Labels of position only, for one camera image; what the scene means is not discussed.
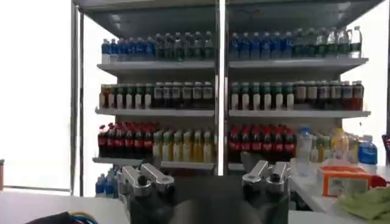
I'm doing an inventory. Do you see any orange tissue box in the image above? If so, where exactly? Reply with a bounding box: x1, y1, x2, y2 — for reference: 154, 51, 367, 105
319, 165, 374, 198

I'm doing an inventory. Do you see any thick grey window post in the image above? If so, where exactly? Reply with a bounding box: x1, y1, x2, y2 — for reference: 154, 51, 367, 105
69, 1, 80, 195

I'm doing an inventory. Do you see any metal shelf of bottles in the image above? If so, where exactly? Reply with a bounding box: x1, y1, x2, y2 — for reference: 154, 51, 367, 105
224, 0, 385, 177
71, 0, 222, 199

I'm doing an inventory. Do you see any dark cloth bundle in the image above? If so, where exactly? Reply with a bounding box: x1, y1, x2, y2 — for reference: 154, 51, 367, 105
25, 211, 99, 224

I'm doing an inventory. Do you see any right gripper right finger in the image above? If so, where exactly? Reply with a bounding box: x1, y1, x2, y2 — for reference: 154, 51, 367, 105
241, 159, 293, 196

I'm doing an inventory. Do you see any white side table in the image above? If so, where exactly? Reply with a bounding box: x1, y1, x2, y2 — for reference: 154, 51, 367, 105
288, 160, 390, 224

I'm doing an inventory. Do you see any small red object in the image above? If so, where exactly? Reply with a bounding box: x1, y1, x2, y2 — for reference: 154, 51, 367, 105
370, 175, 388, 189

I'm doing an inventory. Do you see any clear plastic water bottle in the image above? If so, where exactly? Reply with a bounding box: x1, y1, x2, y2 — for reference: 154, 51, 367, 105
296, 125, 313, 177

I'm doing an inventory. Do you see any thin dark window post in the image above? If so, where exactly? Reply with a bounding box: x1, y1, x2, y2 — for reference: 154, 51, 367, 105
79, 12, 85, 197

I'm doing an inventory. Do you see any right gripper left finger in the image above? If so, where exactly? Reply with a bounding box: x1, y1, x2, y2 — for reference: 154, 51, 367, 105
117, 161, 176, 197

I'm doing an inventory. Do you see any light green cloth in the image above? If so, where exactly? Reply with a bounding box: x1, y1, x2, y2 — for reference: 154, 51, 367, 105
337, 186, 390, 222

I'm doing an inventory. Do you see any orange juice bottle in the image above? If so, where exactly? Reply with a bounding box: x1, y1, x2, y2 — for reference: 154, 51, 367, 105
330, 127, 350, 164

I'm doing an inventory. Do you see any blue label water bottle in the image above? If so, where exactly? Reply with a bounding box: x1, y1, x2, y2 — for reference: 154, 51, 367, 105
357, 135, 378, 175

